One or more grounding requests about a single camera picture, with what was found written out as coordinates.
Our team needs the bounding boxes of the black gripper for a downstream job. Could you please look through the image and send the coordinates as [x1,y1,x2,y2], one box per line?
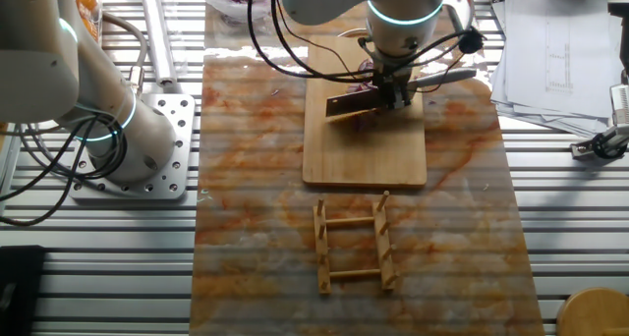
[373,54,417,110]

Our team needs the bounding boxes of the steel cleaver knife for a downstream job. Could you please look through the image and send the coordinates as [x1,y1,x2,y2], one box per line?
[324,67,479,120]

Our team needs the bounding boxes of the large red onion chunk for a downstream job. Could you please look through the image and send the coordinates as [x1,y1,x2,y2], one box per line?
[351,114,379,132]

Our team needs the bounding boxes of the wooden cutting board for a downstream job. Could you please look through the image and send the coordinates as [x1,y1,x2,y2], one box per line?
[301,33,429,189]

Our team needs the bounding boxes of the stack of white papers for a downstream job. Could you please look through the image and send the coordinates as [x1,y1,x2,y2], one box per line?
[489,0,629,139]

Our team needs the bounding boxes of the wooden peg knife rack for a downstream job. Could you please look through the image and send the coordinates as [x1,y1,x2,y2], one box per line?
[313,190,402,297]

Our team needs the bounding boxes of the orange marble pattern mat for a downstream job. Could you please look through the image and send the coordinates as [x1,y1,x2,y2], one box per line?
[189,0,545,336]

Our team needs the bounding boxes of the wooden mug tree stand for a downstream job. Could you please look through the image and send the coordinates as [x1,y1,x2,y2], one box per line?
[556,286,629,336]

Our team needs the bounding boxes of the clear plastic orange container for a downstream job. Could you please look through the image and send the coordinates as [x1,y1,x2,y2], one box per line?
[71,0,104,45]

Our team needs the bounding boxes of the black box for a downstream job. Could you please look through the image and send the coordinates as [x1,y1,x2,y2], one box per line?
[0,245,48,336]

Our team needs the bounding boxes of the black gripper cable bundle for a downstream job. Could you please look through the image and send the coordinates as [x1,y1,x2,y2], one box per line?
[246,0,474,94]

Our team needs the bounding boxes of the grey camera on clamp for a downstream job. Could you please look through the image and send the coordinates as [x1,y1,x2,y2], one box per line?
[569,83,629,161]

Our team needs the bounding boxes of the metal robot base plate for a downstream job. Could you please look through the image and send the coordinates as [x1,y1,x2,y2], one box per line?
[66,92,197,201]

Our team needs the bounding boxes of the grey hose with connector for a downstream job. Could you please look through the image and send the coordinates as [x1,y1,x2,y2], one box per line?
[100,11,148,96]

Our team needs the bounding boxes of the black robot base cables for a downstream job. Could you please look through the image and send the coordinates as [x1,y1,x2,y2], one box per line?
[0,113,129,228]

